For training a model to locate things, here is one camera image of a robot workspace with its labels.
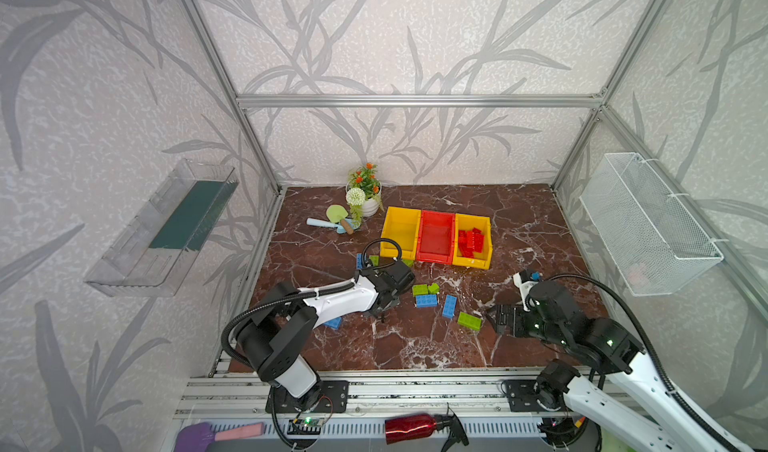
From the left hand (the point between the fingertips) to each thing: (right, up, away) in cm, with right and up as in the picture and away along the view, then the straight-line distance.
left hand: (390, 293), depth 90 cm
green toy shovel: (-22, +22, +22) cm, 38 cm away
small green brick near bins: (+6, +8, +8) cm, 12 cm away
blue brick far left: (-15, -7, -5) cm, 18 cm away
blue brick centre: (+11, -2, -1) cm, 11 cm away
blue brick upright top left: (-11, +8, +11) cm, 17 cm away
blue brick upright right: (+18, -3, -3) cm, 18 cm away
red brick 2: (+25, +14, +7) cm, 29 cm away
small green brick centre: (+13, +1, +1) cm, 13 cm away
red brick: (+28, +15, +9) cm, 33 cm away
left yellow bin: (+4, +20, +15) cm, 25 cm away
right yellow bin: (+26, +21, +12) cm, 36 cm away
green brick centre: (+9, +1, +1) cm, 9 cm away
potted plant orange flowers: (-9, +31, +10) cm, 34 cm away
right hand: (+28, +1, -16) cm, 32 cm away
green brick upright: (-5, +9, +9) cm, 13 cm away
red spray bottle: (+8, -24, -23) cm, 34 cm away
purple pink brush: (-42, -26, -23) cm, 55 cm away
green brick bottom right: (+23, -7, -5) cm, 25 cm away
